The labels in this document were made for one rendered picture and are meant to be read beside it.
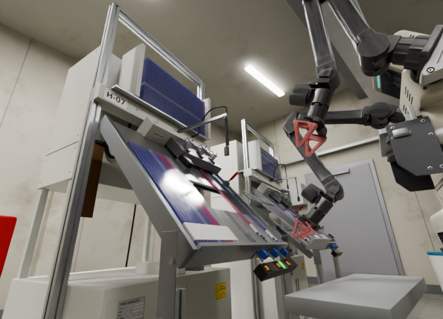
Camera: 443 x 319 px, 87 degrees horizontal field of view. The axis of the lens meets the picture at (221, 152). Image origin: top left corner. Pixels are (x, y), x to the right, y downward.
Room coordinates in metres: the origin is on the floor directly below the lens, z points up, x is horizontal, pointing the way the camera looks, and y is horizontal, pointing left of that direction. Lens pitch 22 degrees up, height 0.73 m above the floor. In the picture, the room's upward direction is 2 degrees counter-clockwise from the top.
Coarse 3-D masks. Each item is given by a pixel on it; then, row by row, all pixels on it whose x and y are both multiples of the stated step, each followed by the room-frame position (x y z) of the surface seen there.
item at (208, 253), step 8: (200, 248) 0.60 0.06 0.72; (208, 248) 0.63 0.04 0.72; (216, 248) 0.66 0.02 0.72; (224, 248) 0.70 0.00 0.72; (232, 248) 0.74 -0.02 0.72; (240, 248) 0.78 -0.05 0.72; (248, 248) 0.83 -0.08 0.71; (256, 248) 0.89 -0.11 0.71; (264, 248) 0.95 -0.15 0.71; (280, 248) 1.11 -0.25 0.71; (192, 256) 0.61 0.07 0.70; (200, 256) 0.64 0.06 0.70; (208, 256) 0.67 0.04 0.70; (216, 256) 0.70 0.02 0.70; (224, 256) 0.74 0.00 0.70; (232, 256) 0.79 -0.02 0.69; (240, 256) 0.84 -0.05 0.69; (248, 256) 0.89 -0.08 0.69; (256, 256) 0.96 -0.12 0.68; (192, 264) 0.64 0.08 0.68; (200, 264) 0.67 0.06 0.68; (208, 264) 0.71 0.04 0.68
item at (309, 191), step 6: (312, 186) 0.99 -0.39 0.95; (336, 186) 0.92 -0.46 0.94; (306, 192) 1.00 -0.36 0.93; (312, 192) 0.98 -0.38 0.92; (318, 192) 0.98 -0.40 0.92; (324, 192) 0.96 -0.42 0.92; (330, 192) 0.94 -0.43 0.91; (336, 192) 0.92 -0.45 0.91; (306, 198) 1.01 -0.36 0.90; (312, 198) 0.98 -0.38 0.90; (330, 198) 0.97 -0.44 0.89
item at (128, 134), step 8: (120, 128) 0.88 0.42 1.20; (128, 128) 0.94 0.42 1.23; (128, 136) 0.86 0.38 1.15; (136, 136) 0.93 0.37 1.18; (144, 144) 0.92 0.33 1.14; (152, 144) 1.00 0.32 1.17; (160, 144) 1.08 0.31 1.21; (160, 152) 0.99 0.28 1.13; (168, 152) 1.07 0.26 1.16; (192, 168) 1.14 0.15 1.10; (192, 176) 1.04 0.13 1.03; (200, 176) 1.13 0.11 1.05; (208, 176) 1.23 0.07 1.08; (216, 176) 1.35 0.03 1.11; (192, 184) 1.10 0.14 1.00; (200, 184) 1.05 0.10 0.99; (208, 184) 1.11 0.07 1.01; (216, 184) 1.21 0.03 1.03; (216, 192) 1.26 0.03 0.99; (232, 192) 1.30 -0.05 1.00
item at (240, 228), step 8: (224, 216) 0.92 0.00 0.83; (232, 216) 0.98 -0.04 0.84; (240, 216) 1.06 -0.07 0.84; (248, 216) 1.14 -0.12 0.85; (232, 224) 0.92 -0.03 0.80; (240, 224) 0.98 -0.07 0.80; (248, 224) 1.04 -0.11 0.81; (256, 224) 1.14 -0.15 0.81; (232, 232) 0.86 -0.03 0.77; (240, 232) 0.91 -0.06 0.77; (248, 232) 0.97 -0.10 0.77; (264, 232) 1.12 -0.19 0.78; (240, 240) 0.85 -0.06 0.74; (248, 240) 0.91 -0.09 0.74; (256, 240) 0.97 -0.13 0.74; (264, 240) 1.03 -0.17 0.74; (272, 240) 1.10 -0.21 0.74
